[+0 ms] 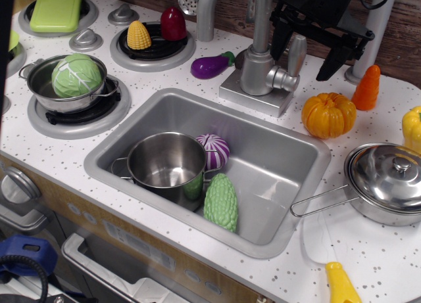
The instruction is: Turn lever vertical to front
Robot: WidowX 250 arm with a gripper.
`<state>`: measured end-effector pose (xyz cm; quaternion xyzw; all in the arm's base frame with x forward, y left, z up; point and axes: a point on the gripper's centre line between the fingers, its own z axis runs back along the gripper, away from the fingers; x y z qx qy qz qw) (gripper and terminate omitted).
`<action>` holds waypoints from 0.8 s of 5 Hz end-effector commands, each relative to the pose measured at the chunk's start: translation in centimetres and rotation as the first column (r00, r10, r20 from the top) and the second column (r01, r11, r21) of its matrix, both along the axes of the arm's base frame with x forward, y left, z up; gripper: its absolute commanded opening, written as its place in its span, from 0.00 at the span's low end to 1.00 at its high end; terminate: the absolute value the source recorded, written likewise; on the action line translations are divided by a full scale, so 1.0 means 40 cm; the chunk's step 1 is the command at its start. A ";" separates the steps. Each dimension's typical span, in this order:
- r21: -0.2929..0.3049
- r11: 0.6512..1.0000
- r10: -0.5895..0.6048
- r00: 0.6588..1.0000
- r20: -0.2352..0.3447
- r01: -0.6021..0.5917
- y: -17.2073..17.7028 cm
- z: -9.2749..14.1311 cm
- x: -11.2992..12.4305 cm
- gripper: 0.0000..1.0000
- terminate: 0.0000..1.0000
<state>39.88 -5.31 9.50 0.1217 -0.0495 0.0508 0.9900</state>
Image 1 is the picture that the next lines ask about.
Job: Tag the grey stove knob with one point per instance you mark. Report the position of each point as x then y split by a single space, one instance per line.
124 15
85 41

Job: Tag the grey curved pipe post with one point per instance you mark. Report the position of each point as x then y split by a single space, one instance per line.
205 20

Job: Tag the green toy bitter gourd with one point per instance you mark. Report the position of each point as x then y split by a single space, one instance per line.
220 205

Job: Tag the grey stove knob rear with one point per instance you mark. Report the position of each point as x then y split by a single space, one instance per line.
124 15

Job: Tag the dark red toy pepper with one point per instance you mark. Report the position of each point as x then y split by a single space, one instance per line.
173 25

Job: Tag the yellow toy bell pepper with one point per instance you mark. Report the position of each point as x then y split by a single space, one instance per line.
411 129

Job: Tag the green toy cabbage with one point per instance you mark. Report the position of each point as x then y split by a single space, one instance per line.
76 74

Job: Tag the orange toy carrot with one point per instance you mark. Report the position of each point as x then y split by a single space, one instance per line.
366 92

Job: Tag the green toy cutting board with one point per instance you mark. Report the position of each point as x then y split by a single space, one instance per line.
50 16

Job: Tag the steel pot on burner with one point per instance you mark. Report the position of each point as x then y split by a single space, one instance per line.
38 79

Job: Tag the silver faucet lever handle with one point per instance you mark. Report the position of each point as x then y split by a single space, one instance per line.
296 55

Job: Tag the purple striped toy onion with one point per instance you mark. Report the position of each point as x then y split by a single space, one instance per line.
217 150

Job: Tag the steel pot in sink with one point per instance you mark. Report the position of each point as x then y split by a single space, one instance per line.
169 164

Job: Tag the grey stove knob front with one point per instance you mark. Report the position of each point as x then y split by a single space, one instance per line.
85 41

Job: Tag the rear left stove burner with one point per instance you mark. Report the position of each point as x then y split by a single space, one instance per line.
88 15

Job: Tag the grey oven door handle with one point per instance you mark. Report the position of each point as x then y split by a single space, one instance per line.
21 207

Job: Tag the grey dishwasher door handle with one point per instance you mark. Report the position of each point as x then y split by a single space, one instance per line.
143 290

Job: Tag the rear right stove burner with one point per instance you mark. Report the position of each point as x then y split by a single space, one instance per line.
162 55

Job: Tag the orange toy pumpkin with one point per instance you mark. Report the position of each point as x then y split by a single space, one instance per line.
328 115

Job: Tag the silver toy faucet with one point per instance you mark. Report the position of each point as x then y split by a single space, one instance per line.
260 84

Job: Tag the steel saucepan with lid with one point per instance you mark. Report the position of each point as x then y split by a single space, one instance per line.
381 181

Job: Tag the yellow toy corn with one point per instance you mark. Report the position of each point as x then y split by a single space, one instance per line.
138 37

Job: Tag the stove burner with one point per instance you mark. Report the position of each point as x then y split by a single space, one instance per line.
162 55
88 123
88 15

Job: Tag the purple toy eggplant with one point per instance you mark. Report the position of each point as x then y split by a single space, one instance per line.
209 67

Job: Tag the front left stove burner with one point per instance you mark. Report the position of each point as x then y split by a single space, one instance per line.
88 123

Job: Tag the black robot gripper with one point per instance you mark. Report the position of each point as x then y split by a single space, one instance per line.
325 21

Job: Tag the blue clamp device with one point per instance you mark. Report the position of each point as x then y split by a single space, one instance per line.
37 249

